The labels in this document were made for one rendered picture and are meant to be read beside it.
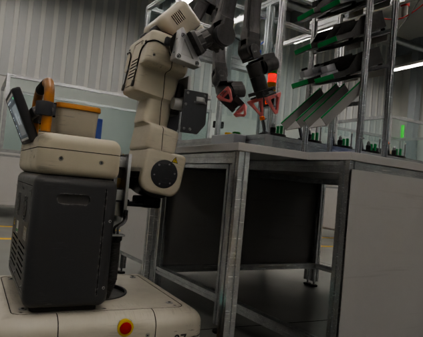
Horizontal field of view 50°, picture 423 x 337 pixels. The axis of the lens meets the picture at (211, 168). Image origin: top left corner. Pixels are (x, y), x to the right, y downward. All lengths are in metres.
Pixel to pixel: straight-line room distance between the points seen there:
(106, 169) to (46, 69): 8.83
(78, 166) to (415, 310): 1.38
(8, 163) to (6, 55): 3.70
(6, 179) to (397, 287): 5.84
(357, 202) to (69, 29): 9.29
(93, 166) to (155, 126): 0.34
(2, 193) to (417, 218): 5.86
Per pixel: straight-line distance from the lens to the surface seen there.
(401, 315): 1.96
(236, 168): 1.62
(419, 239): 1.99
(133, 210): 3.24
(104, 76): 10.46
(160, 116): 1.73
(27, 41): 10.32
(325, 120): 1.95
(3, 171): 6.95
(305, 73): 2.14
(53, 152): 1.41
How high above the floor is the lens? 0.70
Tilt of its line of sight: 2 degrees up
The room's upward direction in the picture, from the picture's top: 5 degrees clockwise
